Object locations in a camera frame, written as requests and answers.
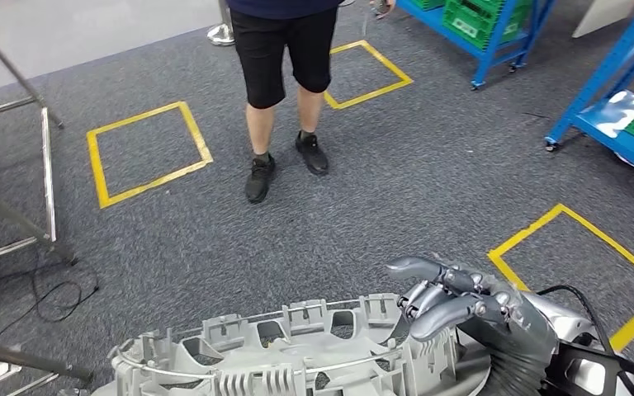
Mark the person's left hand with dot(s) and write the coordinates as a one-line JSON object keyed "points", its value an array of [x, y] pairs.
{"points": [[384, 6]]}

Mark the yellow floor tape square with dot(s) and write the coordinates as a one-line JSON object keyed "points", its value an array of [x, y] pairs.
{"points": [[525, 235], [371, 94], [96, 164]]}

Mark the person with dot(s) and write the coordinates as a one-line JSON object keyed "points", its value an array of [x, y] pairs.
{"points": [[273, 54]]}

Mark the stainless steel table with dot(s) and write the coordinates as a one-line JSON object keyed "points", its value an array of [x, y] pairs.
{"points": [[48, 175]]}

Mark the chrome stanchion base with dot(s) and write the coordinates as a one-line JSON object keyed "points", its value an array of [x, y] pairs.
{"points": [[221, 35]]}

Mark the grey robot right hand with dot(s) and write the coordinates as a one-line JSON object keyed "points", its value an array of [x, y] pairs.
{"points": [[503, 317]]}

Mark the silver plastic wheel hubcap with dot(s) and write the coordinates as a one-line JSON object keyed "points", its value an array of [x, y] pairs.
{"points": [[240, 350]]}

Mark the white desk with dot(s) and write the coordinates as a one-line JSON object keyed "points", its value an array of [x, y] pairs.
{"points": [[601, 16]]}

